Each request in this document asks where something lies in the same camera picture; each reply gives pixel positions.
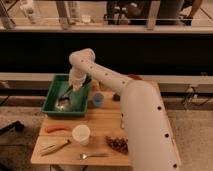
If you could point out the green plastic tray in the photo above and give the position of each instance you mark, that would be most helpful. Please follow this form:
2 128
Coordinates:
79 99

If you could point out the orange carrot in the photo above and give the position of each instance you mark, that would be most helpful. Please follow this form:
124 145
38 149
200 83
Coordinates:
51 129

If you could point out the metal spoon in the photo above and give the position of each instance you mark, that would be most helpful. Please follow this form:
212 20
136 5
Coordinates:
84 156

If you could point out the light blue cup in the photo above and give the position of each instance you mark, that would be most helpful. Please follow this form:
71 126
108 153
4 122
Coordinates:
98 99

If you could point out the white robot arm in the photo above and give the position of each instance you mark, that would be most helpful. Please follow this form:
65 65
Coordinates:
151 142

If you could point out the black brush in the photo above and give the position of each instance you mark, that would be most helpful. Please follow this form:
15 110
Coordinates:
64 100

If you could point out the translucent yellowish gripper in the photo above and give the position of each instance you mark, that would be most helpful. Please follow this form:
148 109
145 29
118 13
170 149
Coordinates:
76 87

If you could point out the small metal cup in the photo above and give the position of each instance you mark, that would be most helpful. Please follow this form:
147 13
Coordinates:
102 87

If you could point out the wooden table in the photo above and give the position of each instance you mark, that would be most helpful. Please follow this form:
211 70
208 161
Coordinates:
107 121

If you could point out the black rectangular block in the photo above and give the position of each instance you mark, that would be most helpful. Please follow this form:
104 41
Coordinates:
116 97

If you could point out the red bowl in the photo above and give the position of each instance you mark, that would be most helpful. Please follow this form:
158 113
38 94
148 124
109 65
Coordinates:
135 77

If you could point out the bunch of dark grapes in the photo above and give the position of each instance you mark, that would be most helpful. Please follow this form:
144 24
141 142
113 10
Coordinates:
118 144

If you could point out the white paper cup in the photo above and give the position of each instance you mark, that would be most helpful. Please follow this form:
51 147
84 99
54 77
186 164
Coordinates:
81 134

